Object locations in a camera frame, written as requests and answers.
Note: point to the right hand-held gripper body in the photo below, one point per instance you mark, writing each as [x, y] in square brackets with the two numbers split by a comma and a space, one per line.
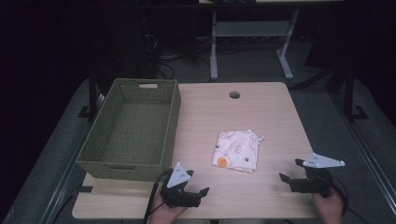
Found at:
[319, 183]

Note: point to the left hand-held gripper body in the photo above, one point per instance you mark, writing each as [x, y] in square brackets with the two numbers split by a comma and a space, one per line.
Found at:
[179, 197]

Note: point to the white printed cloth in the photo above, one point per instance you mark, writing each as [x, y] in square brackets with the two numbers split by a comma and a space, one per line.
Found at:
[236, 151]

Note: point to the green woven basket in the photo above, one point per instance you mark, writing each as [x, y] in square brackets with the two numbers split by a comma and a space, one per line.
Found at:
[140, 124]

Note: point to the person's left hand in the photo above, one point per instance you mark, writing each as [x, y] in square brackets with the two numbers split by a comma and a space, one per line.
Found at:
[163, 214]

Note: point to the person's right hand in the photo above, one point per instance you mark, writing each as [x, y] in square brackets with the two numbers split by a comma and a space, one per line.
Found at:
[331, 208]

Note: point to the black metal stand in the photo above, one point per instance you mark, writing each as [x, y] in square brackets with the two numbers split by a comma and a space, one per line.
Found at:
[92, 93]
[349, 96]

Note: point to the black table edge bracket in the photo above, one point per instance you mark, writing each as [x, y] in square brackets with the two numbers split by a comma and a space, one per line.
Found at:
[84, 188]

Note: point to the grey metal desk frame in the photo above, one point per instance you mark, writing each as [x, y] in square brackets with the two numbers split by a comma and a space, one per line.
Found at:
[249, 28]

